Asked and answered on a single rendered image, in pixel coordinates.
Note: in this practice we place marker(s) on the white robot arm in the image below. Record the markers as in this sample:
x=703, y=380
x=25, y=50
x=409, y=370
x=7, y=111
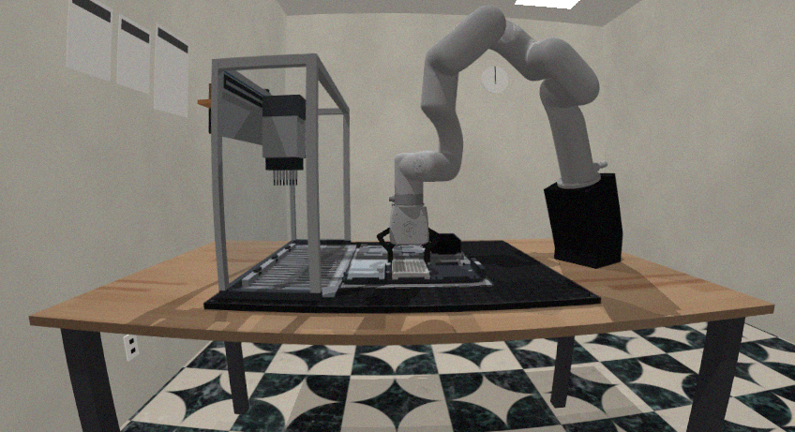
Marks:
x=567, y=81

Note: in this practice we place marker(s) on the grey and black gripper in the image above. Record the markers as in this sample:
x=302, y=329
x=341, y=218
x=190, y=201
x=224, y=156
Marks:
x=410, y=228

